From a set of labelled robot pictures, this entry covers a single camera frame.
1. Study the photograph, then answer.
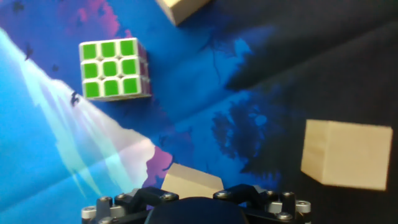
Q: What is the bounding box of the blue mountain print cloth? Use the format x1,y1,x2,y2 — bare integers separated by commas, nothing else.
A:
0,0,398,224

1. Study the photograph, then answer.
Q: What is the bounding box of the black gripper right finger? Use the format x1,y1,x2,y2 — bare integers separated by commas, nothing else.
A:
213,184,312,224

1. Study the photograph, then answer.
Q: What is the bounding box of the Rubik's cube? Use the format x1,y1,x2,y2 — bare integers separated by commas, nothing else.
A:
78,37,153,103

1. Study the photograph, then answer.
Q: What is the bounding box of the light wooden cube block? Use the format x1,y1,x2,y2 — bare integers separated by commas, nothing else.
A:
300,119,394,192
154,0,213,27
160,162,224,200

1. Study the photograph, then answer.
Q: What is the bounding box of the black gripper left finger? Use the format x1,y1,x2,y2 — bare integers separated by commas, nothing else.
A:
81,186,180,224

